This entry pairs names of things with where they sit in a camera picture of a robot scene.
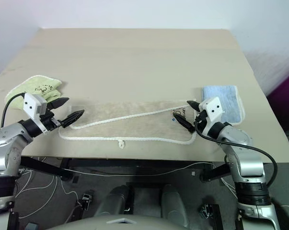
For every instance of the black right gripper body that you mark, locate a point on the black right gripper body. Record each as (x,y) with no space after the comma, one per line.
(201,118)

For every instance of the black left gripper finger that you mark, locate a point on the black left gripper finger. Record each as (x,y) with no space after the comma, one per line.
(60,102)
(72,117)

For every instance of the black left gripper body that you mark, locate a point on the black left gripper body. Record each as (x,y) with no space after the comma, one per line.
(49,122)

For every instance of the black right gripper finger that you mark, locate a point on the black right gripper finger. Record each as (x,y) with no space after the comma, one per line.
(194,105)
(184,122)

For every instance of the beige towel with white trim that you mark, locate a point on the beige towel with white trim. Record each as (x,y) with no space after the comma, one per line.
(134,127)

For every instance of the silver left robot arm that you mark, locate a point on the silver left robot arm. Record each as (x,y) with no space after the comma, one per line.
(11,153)

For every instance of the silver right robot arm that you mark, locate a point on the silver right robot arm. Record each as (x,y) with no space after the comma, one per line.
(248,163)

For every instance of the folded green towel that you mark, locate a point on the folded green towel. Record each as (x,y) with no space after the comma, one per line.
(34,83)

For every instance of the folded blue towel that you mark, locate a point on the folded blue towel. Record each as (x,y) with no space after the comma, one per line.
(228,98)

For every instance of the dark grey rounded robot leg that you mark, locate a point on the dark grey rounded robot leg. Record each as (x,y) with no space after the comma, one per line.
(173,203)
(115,201)

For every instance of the black floor clamp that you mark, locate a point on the black floor clamp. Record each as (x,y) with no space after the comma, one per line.
(209,210)
(87,200)

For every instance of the grey robot torso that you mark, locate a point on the grey robot torso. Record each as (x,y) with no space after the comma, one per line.
(110,222)

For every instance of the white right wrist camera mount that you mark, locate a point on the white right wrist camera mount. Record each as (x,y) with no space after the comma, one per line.
(213,107)

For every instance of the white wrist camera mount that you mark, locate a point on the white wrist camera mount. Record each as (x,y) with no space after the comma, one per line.
(32,104)
(213,107)

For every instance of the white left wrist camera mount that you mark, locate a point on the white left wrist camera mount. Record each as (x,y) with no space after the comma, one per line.
(32,104)

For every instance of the black table frame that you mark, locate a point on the black table frame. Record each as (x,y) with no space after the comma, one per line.
(134,164)

